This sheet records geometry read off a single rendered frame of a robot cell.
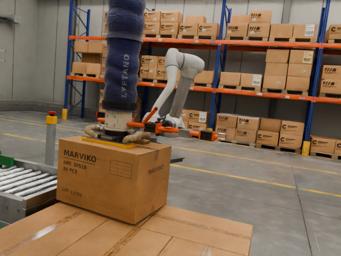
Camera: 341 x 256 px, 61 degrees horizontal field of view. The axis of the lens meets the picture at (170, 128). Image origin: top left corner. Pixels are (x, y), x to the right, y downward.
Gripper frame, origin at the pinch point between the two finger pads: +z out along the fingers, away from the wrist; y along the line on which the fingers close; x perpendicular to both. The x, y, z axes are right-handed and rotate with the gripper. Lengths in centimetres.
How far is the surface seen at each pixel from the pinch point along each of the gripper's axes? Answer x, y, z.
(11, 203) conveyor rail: 74, 53, 35
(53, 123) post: 118, 14, -47
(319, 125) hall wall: -206, 23, -838
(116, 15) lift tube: 26, -63, 11
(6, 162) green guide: 141, 49, -21
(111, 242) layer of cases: 1, 55, 42
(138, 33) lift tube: 16, -56, 2
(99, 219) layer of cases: 20, 55, 23
